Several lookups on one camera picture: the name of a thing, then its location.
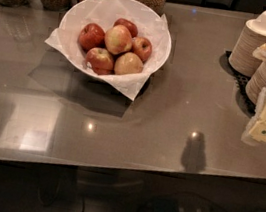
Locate stack paper bowls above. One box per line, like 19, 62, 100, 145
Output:
245, 60, 266, 104
228, 11, 266, 77

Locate back stack paper bowls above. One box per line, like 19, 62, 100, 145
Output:
228, 11, 266, 77

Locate white bowl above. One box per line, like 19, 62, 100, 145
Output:
51, 0, 179, 91

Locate black rubber mat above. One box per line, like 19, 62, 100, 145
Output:
225, 51, 256, 114

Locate yellow-red apple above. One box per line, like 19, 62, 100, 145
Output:
104, 25, 133, 55

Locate red apple right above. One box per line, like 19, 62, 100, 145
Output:
131, 37, 153, 62

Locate front stack paper bowls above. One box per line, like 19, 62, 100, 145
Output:
245, 60, 266, 104

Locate red apple back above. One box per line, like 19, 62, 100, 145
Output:
114, 18, 139, 37

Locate yellow apple front right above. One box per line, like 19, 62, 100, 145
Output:
114, 52, 144, 75

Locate red apple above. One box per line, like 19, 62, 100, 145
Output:
78, 23, 105, 51
131, 37, 153, 62
114, 18, 139, 37
85, 47, 115, 75

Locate red apple front left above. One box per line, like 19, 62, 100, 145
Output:
85, 47, 115, 75

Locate red apple far left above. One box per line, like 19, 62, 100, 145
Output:
78, 23, 105, 51

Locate white paper liner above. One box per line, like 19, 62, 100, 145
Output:
37, 0, 175, 106

